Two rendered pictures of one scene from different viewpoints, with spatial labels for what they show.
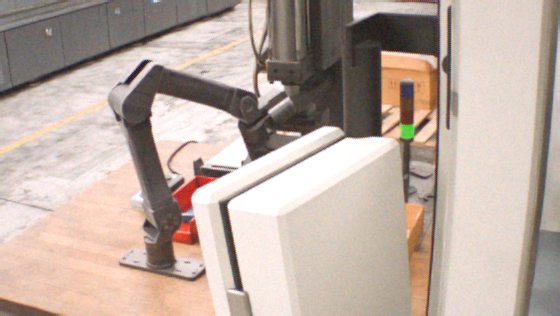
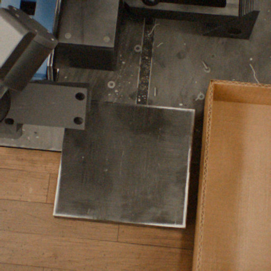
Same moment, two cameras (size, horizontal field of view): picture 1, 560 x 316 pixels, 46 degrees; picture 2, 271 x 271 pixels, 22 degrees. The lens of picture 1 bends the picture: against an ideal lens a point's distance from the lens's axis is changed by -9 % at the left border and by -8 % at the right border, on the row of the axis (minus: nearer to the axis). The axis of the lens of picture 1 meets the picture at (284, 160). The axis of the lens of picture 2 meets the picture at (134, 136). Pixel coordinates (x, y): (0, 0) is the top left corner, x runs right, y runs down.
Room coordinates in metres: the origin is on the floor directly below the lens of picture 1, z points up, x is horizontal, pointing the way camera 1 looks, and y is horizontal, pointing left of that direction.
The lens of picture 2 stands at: (1.22, -0.02, 1.79)
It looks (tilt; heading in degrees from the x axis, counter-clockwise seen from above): 74 degrees down; 344
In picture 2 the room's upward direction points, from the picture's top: 1 degrees counter-clockwise
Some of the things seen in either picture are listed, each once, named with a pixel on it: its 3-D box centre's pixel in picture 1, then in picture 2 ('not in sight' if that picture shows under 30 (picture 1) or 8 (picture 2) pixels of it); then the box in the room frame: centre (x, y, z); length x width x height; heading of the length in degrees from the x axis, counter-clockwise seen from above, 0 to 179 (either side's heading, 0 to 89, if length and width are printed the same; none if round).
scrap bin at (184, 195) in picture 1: (194, 208); not in sight; (1.56, 0.22, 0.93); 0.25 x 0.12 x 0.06; 157
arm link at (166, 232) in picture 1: (159, 222); not in sight; (1.34, 0.27, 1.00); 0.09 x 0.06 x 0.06; 31
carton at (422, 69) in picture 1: (412, 65); not in sight; (5.05, -0.98, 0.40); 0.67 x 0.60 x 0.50; 149
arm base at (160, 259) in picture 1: (159, 250); not in sight; (1.33, 0.28, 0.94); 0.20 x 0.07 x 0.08; 67
